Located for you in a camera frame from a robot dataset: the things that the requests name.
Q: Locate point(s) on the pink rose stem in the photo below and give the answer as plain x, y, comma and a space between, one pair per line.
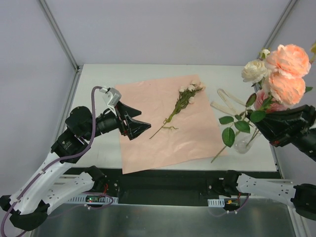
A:
265, 102

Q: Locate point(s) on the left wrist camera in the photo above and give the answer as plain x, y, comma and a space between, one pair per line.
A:
111, 96

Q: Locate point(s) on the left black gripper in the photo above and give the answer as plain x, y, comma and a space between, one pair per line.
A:
123, 122

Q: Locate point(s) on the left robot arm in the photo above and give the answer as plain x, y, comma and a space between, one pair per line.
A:
29, 207

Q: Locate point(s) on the cream ribbon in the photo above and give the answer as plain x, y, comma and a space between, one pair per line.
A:
229, 101

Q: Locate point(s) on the aluminium frame post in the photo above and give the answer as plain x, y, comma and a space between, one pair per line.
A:
280, 23
58, 34

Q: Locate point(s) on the artificial rose bouquet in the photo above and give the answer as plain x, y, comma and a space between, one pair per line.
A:
186, 97

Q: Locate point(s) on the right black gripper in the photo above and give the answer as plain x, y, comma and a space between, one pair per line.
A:
291, 126

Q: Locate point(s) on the left aluminium frame post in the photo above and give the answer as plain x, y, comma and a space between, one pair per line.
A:
58, 34

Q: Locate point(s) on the clear glass vase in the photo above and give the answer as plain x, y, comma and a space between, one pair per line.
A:
243, 144

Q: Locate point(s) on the right aluminium frame post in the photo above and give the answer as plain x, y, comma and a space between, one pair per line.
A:
280, 23

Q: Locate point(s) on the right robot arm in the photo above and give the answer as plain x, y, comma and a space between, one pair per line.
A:
302, 198

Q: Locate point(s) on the cream white rose stem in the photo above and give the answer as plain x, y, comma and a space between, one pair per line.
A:
255, 71

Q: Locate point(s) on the peach rose stem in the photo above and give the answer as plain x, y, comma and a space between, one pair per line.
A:
289, 64

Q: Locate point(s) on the right white cable duct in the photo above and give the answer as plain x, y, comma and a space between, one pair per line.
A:
220, 203

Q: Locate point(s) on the white cable duct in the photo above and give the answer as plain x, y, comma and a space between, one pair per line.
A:
93, 199
220, 203

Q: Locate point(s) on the pink wrapping paper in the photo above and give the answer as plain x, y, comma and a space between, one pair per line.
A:
192, 134

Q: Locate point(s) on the left white cable duct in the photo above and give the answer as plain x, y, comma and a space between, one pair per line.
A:
93, 199

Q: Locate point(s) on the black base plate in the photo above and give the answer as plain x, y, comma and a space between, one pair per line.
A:
162, 187

